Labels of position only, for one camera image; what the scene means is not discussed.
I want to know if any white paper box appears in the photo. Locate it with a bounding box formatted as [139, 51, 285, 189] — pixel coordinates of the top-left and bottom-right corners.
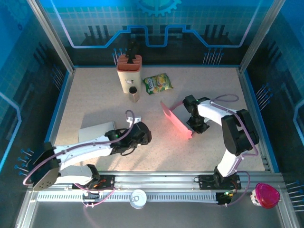
[78, 121, 116, 143]

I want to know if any brown bottle black cap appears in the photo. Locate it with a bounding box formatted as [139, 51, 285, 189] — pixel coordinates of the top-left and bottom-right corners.
[128, 86, 141, 103]

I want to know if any yellow green snack bag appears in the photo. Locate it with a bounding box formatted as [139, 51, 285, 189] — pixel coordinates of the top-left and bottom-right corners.
[142, 73, 174, 95]

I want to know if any beige knife block orange top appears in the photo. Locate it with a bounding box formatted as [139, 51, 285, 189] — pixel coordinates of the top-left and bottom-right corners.
[116, 54, 143, 94]

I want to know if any silver tin can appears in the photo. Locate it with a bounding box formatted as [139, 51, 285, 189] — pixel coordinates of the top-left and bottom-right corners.
[129, 189, 148, 209]

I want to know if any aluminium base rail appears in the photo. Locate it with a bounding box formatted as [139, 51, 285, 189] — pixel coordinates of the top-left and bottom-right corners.
[30, 171, 283, 190]

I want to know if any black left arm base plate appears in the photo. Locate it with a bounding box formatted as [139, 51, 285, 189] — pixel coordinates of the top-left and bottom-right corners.
[72, 174, 116, 190]

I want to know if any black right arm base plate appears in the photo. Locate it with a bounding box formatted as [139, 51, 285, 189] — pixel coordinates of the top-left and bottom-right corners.
[198, 174, 242, 190]

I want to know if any white slotted cable duct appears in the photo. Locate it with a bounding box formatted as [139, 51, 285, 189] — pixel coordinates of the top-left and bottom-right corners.
[37, 191, 219, 203]

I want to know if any black knife handle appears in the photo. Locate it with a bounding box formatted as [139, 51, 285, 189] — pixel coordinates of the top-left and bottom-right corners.
[131, 44, 141, 64]
[125, 39, 136, 64]

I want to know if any aluminium frame post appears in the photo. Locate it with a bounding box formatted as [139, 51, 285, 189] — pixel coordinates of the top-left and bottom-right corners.
[27, 0, 76, 73]
[238, 0, 285, 72]

